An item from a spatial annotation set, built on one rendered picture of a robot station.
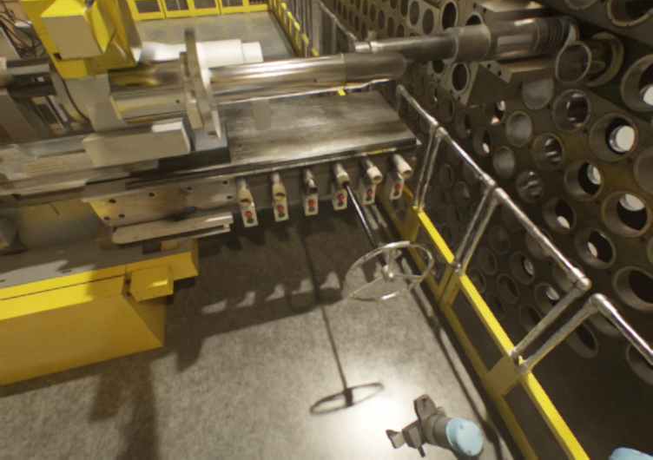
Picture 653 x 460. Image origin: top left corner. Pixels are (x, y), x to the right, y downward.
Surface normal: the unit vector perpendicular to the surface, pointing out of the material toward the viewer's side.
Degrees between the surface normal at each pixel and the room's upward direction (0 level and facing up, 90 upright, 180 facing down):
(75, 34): 90
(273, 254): 0
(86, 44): 90
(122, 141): 90
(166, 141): 90
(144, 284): 0
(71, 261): 0
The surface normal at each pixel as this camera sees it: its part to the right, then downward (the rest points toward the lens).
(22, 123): 0.26, 0.69
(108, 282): 0.00, -0.70
